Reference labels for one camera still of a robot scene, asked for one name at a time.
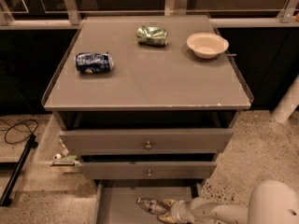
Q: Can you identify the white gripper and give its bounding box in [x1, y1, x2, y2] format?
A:
[157, 199, 189, 224]

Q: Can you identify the clear plastic water bottle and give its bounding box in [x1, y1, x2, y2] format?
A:
[136, 197, 170, 216]

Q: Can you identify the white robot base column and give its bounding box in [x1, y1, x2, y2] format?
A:
[272, 75, 299, 123]

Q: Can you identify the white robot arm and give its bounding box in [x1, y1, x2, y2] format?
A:
[158, 180, 299, 224]

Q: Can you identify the grey bottom drawer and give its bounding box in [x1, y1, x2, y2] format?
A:
[94, 179, 204, 224]

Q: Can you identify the grey drawer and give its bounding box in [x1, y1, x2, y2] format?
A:
[60, 129, 233, 156]
[94, 179, 204, 224]
[79, 161, 217, 180]

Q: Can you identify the grey middle drawer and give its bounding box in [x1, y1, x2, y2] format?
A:
[79, 161, 217, 180]

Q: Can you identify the grey top drawer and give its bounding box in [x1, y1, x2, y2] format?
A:
[60, 129, 233, 156]

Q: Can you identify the grey drawer cabinet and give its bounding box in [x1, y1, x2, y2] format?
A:
[41, 14, 254, 224]

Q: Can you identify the clear plastic bin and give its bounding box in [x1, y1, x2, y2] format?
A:
[34, 116, 80, 174]

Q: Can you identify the crushed blue soda can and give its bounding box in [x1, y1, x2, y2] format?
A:
[75, 52, 114, 74]

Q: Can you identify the white paper bowl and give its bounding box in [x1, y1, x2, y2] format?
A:
[187, 33, 229, 59]

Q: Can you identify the crushed green soda can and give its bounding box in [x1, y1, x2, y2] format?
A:
[136, 25, 168, 47]

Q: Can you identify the metal window railing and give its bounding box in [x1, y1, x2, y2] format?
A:
[1, 0, 299, 30]

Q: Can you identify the black floor rail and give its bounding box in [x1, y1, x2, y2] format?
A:
[0, 134, 38, 206]

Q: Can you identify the black floor cable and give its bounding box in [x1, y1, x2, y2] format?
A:
[0, 118, 39, 146]

